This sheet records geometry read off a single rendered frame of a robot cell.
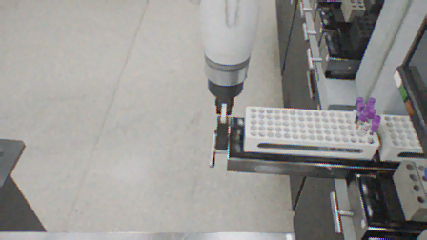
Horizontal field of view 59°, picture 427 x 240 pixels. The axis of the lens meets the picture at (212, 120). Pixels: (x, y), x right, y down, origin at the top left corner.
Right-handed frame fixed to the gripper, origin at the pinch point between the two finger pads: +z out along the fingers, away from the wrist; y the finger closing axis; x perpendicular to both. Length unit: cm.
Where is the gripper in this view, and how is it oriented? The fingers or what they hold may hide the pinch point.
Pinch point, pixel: (222, 138)
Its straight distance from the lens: 92.4
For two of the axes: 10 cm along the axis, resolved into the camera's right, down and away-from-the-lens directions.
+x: -10.0, -0.7, 0.4
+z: -0.2, 6.8, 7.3
